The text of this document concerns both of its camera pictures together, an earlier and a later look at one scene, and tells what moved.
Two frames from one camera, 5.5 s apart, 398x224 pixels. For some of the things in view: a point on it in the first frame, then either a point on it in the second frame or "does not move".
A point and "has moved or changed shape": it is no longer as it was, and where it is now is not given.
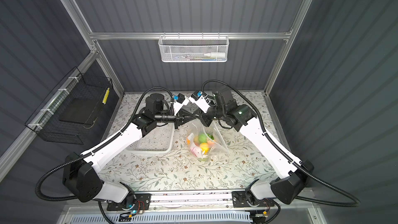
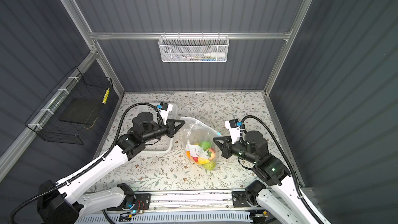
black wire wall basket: x=76 y=105 does not move
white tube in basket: x=215 y=54 does not move
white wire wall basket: x=194 y=49 does not move
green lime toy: x=202 y=138 → x=205 y=145
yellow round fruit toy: x=204 y=147 → x=201 y=161
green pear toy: x=203 y=159 → x=210 y=165
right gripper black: x=207 y=121 → x=225 y=147
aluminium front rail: x=203 y=201 does not move
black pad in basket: x=79 y=110 does not move
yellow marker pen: x=105 y=96 does not move
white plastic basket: x=160 y=141 does not move
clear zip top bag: x=204 y=142 has moved or changed shape
